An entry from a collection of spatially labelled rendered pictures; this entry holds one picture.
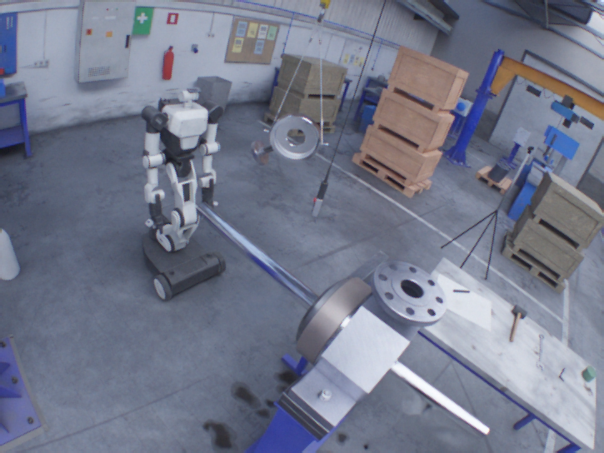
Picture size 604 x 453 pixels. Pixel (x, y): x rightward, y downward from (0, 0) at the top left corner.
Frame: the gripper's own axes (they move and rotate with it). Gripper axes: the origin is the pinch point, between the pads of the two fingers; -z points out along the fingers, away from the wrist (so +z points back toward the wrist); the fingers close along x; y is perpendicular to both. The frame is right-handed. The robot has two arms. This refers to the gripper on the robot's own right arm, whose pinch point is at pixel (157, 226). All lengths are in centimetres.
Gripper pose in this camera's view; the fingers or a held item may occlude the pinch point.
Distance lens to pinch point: 237.2
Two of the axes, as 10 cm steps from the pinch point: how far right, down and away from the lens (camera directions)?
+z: 1.0, -8.8, -4.7
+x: 7.6, 3.7, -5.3
